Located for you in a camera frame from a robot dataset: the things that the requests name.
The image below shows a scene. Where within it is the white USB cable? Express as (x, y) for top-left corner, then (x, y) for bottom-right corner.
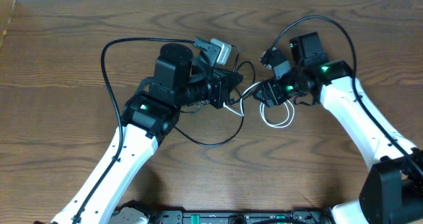
(223, 81), (296, 130)

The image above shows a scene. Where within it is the thin black USB cable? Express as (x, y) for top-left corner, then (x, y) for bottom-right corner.
(173, 44), (257, 148)

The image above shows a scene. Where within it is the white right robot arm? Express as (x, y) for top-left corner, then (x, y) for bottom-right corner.
(253, 32), (422, 223)

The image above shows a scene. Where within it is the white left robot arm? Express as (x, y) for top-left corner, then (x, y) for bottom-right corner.
(52, 38), (243, 223)

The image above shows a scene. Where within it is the brown cardboard panel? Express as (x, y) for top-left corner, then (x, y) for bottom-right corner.
(0, 0), (16, 46)

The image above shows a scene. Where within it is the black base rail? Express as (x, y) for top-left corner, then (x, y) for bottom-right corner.
(112, 207), (331, 224)

